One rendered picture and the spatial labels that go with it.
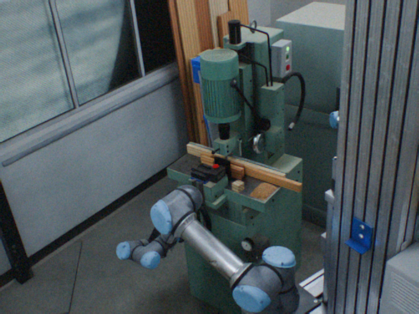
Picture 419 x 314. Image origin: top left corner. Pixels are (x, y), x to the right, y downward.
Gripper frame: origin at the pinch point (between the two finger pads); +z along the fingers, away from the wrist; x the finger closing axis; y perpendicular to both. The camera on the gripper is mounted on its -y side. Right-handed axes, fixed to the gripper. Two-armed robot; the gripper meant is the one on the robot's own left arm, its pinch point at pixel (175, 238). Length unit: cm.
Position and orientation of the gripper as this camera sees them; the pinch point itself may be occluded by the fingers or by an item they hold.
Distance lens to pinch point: 251.0
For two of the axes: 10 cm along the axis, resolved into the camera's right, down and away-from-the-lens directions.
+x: 7.7, 2.2, -6.0
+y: -1.9, 9.7, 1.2
